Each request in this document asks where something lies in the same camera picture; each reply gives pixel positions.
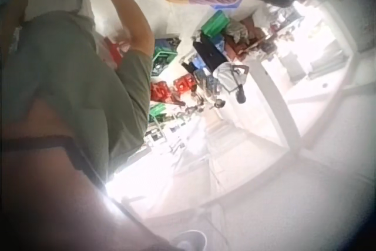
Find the black handheld tool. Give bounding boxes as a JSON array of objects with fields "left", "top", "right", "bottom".
[{"left": 235, "top": 85, "right": 248, "bottom": 105}]

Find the green plastic crate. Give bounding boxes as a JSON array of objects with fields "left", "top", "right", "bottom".
[
  {"left": 148, "top": 103, "right": 167, "bottom": 123},
  {"left": 150, "top": 38, "right": 180, "bottom": 77},
  {"left": 201, "top": 9, "right": 230, "bottom": 36}
]

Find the red box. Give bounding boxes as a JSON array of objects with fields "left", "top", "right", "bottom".
[{"left": 226, "top": 35, "right": 267, "bottom": 58}]

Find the white bowl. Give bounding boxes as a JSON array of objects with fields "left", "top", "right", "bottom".
[{"left": 170, "top": 230, "right": 207, "bottom": 251}]

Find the black flat bag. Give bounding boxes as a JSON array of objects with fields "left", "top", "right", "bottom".
[{"left": 192, "top": 40, "right": 227, "bottom": 70}]

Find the red plastic crate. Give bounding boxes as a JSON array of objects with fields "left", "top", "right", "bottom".
[
  {"left": 103, "top": 36, "right": 125, "bottom": 68},
  {"left": 149, "top": 81, "right": 174, "bottom": 103},
  {"left": 173, "top": 75, "right": 197, "bottom": 93}
]

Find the white table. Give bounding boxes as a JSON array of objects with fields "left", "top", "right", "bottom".
[{"left": 205, "top": 1, "right": 371, "bottom": 158}]

